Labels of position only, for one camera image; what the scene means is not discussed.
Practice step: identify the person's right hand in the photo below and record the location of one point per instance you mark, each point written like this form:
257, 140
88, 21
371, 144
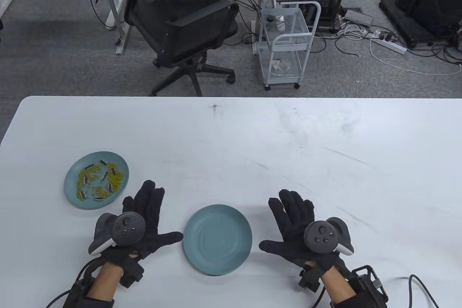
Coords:
292, 221

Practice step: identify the person's left hand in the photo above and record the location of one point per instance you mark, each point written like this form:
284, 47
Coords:
155, 214

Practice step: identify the grey white hand controller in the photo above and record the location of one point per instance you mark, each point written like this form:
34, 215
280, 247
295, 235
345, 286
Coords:
126, 230
321, 235

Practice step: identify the teal round plate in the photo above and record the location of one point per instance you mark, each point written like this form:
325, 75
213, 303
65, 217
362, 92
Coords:
72, 185
216, 239

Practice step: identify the pile of sunflower seeds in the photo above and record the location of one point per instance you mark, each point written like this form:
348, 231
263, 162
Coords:
86, 180

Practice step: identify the person's left forearm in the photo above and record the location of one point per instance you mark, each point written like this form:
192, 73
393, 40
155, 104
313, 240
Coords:
103, 282

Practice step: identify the black caged forearm device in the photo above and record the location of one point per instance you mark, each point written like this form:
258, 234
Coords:
371, 288

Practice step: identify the black elastic forearm band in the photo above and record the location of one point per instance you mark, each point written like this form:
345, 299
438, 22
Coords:
343, 303

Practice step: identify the person's right forearm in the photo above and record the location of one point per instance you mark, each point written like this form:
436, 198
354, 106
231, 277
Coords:
337, 286

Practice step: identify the pile of green mung beans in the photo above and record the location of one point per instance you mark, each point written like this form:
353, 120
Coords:
117, 178

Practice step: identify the crumpled white paper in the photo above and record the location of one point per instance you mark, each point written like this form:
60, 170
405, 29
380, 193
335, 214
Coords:
277, 65

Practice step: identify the aluminium profile bar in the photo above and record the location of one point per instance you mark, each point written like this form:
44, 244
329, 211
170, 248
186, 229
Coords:
122, 42

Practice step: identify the black office chair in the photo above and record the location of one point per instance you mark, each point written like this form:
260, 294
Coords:
187, 26

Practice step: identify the white power strip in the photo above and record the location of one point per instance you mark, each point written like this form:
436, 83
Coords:
391, 45

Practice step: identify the grey power adapter box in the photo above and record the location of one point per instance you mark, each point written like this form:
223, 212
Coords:
359, 16

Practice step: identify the white desk foot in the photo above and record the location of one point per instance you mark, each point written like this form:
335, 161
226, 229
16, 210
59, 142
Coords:
7, 1

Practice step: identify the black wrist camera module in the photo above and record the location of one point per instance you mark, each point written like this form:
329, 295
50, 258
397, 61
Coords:
309, 281
130, 276

